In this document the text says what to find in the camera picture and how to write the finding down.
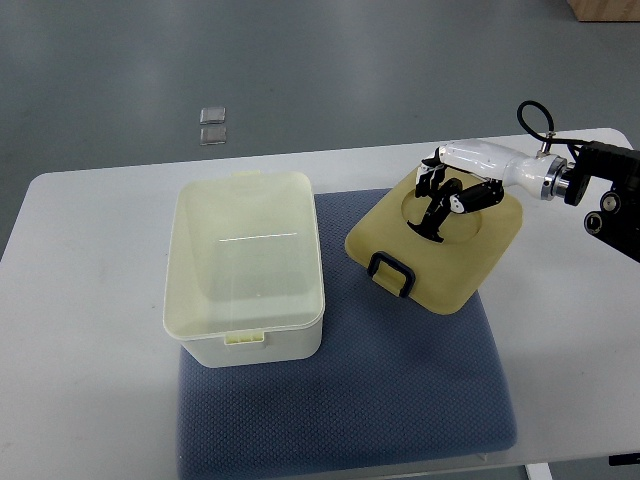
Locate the upper metal floor plate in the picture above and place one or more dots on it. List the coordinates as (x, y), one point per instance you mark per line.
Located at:
(212, 115)

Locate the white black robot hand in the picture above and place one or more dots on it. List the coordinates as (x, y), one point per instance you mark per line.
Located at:
(544, 175)

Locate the blue grey cushion mat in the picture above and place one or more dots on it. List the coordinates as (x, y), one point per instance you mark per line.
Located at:
(391, 383)

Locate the yellow box lid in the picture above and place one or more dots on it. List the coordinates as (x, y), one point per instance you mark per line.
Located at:
(440, 277)

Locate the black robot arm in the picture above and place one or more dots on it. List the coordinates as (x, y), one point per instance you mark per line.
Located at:
(468, 176)

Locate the brown cardboard box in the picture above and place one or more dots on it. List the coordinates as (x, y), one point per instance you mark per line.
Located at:
(605, 10)

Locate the metal floor plate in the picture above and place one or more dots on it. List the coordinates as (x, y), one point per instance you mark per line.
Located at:
(212, 115)
(213, 135)

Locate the white storage box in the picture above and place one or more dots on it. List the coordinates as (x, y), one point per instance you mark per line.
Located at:
(244, 282)

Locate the lower metal floor plate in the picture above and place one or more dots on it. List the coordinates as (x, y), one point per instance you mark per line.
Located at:
(213, 135)

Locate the white table leg bracket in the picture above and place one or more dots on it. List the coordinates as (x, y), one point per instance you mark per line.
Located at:
(527, 470)

